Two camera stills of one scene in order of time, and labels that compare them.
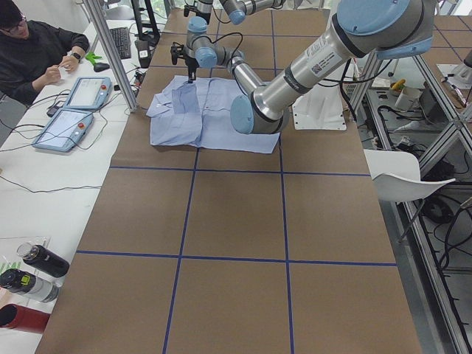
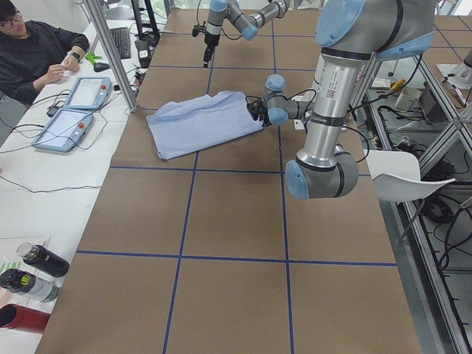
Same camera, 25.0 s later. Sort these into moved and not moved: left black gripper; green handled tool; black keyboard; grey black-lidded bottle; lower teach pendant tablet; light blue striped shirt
Moved: light blue striped shirt; left black gripper
Not moved: grey black-lidded bottle; lower teach pendant tablet; green handled tool; black keyboard
